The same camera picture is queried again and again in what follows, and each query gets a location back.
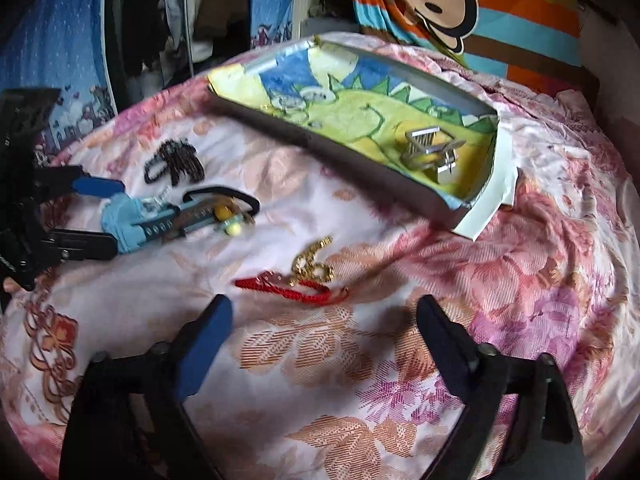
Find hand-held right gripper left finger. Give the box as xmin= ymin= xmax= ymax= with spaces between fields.
xmin=59 ymin=294 xmax=234 ymax=480

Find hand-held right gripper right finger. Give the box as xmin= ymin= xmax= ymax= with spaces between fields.
xmin=416 ymin=294 xmax=587 ymax=480

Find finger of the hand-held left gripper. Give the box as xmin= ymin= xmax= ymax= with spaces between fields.
xmin=35 ymin=164 xmax=126 ymax=199
xmin=47 ymin=227 xmax=119 ymax=262

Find blue plastic connector part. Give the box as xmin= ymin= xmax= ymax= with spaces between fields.
xmin=101 ymin=194 xmax=193 ymax=256

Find black beaded bracelet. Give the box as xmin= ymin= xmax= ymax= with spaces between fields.
xmin=144 ymin=139 xmax=206 ymax=188

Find red cord bracelet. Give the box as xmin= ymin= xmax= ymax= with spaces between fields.
xmin=234 ymin=271 xmax=351 ymax=307

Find black hair tie yellow charm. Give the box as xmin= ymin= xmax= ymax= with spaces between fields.
xmin=181 ymin=186 xmax=262 ymax=237

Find gold chain necklace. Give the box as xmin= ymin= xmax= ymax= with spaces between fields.
xmin=291 ymin=235 xmax=335 ymax=283

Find cardboard box with cartoon drawing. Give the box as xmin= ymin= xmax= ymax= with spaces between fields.
xmin=206 ymin=34 xmax=521 ymax=242

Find pink floral blanket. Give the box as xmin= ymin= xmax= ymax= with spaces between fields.
xmin=0 ymin=42 xmax=640 ymax=480

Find blue dotted curtain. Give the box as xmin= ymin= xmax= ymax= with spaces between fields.
xmin=250 ymin=0 xmax=296 ymax=51
xmin=0 ymin=0 xmax=118 ymax=153

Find hanging clothes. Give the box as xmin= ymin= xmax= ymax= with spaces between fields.
xmin=105 ymin=0 xmax=251 ymax=106

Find grey curved metal rod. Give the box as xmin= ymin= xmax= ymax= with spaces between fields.
xmin=182 ymin=0 xmax=197 ymax=78

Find striped monkey blanket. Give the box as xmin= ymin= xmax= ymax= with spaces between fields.
xmin=347 ymin=0 xmax=583 ymax=93

